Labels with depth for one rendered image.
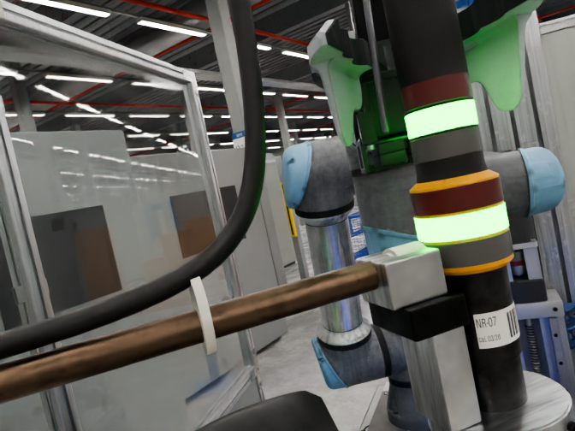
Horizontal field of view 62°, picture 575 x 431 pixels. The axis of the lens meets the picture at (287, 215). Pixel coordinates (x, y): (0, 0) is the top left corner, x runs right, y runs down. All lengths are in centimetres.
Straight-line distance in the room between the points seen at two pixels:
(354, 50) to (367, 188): 24
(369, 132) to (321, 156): 54
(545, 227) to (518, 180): 64
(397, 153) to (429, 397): 15
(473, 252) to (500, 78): 10
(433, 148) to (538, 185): 33
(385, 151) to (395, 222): 19
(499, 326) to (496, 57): 14
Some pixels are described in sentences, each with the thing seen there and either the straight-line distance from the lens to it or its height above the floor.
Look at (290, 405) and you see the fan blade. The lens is 41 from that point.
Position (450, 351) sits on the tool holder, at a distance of 24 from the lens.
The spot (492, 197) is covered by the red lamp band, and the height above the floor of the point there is 157.
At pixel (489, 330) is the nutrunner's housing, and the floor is 151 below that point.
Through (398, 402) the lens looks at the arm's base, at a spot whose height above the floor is 109.
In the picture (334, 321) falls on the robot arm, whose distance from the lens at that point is 99.
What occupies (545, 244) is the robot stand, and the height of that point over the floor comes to 135.
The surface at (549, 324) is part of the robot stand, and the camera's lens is 114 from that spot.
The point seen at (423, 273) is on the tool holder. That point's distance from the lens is 23.
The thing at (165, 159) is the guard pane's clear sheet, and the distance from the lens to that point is 145.
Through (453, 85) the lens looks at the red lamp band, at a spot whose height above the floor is 162.
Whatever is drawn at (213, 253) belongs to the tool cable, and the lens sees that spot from 20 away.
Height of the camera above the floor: 159
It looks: 3 degrees down
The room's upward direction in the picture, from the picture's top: 12 degrees counter-clockwise
